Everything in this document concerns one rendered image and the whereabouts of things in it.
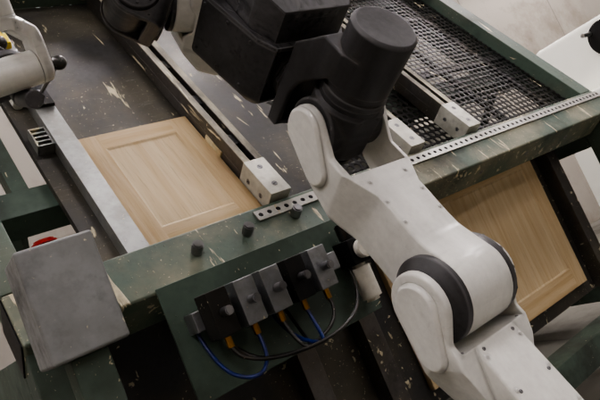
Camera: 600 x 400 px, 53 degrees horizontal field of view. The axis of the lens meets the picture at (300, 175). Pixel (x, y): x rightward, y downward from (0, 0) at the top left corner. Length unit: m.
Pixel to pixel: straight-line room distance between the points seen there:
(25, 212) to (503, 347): 1.04
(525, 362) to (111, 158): 1.04
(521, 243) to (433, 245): 1.36
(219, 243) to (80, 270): 0.42
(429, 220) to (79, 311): 0.56
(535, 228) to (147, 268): 1.54
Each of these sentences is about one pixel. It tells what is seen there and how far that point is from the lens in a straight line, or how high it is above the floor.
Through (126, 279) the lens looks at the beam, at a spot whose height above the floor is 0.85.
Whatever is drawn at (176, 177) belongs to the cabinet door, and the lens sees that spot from 1.51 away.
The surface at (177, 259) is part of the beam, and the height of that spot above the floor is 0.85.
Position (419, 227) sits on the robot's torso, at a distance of 0.97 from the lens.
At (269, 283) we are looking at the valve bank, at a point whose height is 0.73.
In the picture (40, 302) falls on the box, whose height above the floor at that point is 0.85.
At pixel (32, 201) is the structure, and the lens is 1.51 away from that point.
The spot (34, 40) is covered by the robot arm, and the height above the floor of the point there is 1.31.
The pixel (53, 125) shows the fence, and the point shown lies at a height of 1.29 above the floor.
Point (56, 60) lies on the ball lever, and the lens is 1.64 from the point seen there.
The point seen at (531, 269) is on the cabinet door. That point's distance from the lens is 2.30.
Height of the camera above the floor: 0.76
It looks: 7 degrees up
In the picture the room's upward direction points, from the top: 23 degrees counter-clockwise
